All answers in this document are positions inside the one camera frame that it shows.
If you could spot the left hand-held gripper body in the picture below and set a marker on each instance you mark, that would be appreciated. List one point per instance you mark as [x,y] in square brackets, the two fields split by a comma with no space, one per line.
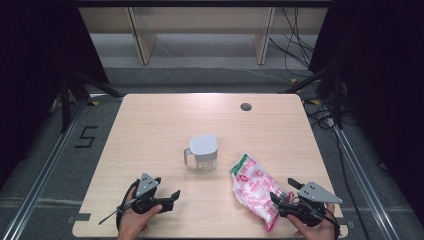
[146,186]

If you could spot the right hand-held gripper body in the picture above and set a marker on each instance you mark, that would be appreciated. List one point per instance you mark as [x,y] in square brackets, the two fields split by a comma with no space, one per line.
[316,195]

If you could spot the white pink plastic sugar bag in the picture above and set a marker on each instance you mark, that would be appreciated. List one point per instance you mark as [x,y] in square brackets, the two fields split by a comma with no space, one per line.
[255,186]

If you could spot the person's right hand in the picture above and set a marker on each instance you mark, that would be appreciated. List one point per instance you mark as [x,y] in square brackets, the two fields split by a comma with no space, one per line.
[316,231]

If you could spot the person's left hand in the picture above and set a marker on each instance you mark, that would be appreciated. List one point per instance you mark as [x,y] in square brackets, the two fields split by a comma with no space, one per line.
[135,223]

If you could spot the black tape floor mark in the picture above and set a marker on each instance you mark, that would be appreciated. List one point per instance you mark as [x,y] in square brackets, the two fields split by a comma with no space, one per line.
[86,137]

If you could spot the yellow tape piece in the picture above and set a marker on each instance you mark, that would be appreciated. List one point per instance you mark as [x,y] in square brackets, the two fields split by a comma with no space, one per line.
[95,103]
[315,101]
[294,81]

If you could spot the black metal stand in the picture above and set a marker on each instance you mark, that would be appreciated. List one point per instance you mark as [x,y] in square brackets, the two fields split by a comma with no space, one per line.
[66,100]
[337,96]

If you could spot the black curtain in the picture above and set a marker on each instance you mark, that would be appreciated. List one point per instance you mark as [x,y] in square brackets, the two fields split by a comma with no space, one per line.
[376,66]
[40,66]

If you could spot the light wooden shelf unit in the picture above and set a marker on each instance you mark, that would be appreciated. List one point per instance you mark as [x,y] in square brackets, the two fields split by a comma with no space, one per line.
[200,20]

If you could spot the aluminium floor rail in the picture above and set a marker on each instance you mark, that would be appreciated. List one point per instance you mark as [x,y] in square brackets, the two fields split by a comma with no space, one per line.
[43,180]
[360,180]

